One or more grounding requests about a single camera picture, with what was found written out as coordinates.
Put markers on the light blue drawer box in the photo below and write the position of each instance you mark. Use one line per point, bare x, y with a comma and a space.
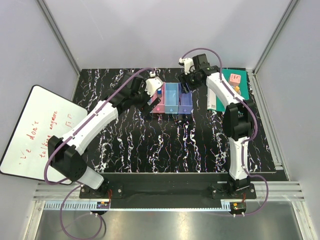
171, 98

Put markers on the small blue cap bottle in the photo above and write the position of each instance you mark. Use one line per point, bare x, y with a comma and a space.
159, 92

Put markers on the aluminium cable duct rail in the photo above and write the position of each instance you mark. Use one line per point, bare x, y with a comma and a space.
142, 206

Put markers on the whiteboard with red writing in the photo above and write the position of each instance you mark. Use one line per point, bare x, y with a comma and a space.
44, 114

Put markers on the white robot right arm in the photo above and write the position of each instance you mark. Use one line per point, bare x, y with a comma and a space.
239, 123

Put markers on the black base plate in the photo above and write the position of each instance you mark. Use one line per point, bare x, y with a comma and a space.
179, 188

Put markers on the pink cube box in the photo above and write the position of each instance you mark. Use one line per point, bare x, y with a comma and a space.
234, 79

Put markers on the yellow mug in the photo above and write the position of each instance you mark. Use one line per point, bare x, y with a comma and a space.
237, 90

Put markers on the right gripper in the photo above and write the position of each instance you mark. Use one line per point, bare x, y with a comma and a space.
183, 79

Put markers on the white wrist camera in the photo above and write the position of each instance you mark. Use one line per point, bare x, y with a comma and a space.
187, 64
152, 85

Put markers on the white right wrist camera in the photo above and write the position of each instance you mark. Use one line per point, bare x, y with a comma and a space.
187, 64

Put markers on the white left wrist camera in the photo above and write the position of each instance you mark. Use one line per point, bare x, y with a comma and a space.
152, 85

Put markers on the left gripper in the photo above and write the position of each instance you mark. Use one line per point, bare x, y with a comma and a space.
145, 106

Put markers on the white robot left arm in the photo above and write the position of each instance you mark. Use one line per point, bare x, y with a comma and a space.
65, 153

